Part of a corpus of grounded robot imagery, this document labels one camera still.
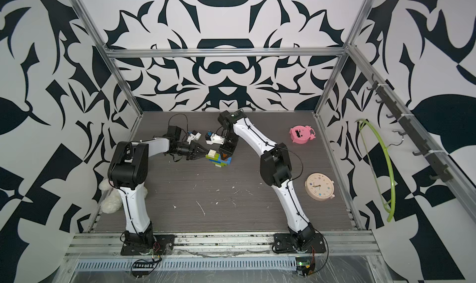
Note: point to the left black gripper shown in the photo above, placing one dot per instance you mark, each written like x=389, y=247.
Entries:
x=195, y=150

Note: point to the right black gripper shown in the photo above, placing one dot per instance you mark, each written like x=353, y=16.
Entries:
x=224, y=150

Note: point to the lime green long lego brick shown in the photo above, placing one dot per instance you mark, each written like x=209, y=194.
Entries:
x=216, y=159

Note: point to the light blue lego brick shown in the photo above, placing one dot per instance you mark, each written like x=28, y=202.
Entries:
x=224, y=162

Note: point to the white lego brick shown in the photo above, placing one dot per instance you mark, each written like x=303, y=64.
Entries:
x=212, y=154

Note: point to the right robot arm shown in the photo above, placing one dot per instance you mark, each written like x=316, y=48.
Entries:
x=275, y=171

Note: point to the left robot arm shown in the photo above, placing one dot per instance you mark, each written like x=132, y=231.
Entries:
x=127, y=174

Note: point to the white teddy bear pink shirt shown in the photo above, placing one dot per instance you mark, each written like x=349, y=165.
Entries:
x=113, y=202

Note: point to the beige round clock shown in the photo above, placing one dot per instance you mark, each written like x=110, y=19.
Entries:
x=320, y=187

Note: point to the green hoop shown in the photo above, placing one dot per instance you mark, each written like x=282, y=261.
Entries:
x=389, y=206

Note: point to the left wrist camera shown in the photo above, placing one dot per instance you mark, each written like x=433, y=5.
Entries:
x=175, y=133

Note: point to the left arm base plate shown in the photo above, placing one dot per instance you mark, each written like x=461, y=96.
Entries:
x=134, y=245

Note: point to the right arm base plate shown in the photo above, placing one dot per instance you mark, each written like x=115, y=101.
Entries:
x=286, y=243

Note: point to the black hook rail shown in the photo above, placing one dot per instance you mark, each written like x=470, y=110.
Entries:
x=411, y=129

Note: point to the aluminium front rail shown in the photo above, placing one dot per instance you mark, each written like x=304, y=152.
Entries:
x=226, y=244

